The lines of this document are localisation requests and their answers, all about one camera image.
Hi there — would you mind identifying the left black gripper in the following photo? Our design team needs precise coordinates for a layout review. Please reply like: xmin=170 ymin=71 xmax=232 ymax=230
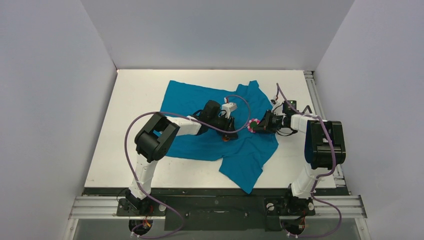
xmin=208 ymin=113 xmax=238 ymax=139

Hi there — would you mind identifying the blue t-shirt garment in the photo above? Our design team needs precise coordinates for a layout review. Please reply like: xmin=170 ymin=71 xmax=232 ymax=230
xmin=160 ymin=80 xmax=278 ymax=194

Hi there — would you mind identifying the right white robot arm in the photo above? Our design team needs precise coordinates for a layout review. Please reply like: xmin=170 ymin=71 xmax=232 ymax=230
xmin=248 ymin=100 xmax=346 ymax=214

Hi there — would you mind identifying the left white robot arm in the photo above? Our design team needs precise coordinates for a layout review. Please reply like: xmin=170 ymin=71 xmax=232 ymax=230
xmin=125 ymin=100 xmax=238 ymax=215

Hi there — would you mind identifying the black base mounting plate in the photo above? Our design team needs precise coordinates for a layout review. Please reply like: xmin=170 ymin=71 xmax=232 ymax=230
xmin=82 ymin=187 xmax=319 ymax=235

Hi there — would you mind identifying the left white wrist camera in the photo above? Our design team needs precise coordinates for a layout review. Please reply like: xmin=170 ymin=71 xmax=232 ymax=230
xmin=220 ymin=102 xmax=238 ymax=119

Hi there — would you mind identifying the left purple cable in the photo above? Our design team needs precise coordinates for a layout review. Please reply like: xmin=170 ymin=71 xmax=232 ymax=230
xmin=123 ymin=95 xmax=252 ymax=240

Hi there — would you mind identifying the aluminium side rail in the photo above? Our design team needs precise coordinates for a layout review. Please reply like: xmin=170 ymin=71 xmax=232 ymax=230
xmin=303 ymin=70 xmax=346 ymax=187

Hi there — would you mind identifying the aluminium front rail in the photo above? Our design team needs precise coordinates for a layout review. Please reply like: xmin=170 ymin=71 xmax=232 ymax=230
xmin=69 ymin=195 xmax=368 ymax=220

